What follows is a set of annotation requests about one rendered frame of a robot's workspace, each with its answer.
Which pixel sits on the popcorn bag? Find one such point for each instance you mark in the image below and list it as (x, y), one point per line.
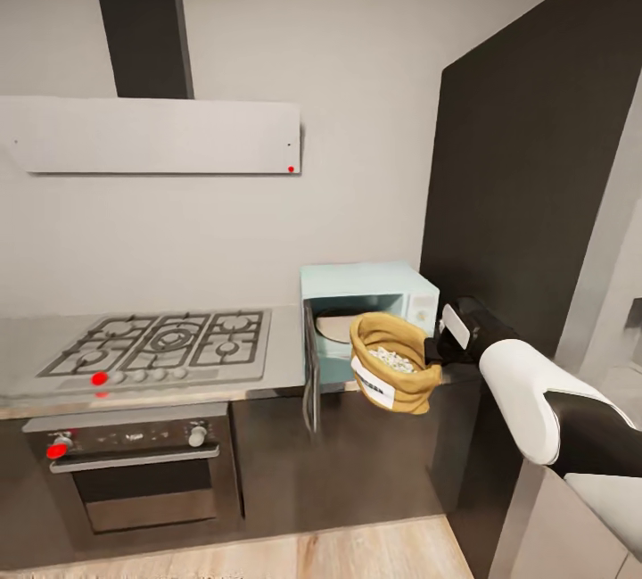
(384, 385)

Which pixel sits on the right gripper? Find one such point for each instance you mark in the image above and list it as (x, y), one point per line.
(436, 350)

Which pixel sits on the burner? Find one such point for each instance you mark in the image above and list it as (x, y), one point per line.
(155, 350)

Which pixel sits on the range hood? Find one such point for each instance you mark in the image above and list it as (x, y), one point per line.
(154, 124)

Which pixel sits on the microwave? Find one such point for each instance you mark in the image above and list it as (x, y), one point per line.
(332, 296)

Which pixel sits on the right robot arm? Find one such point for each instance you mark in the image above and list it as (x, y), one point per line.
(555, 419)

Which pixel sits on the oven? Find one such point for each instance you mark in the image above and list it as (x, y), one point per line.
(134, 476)

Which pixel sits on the fridge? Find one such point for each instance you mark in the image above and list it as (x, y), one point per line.
(535, 210)

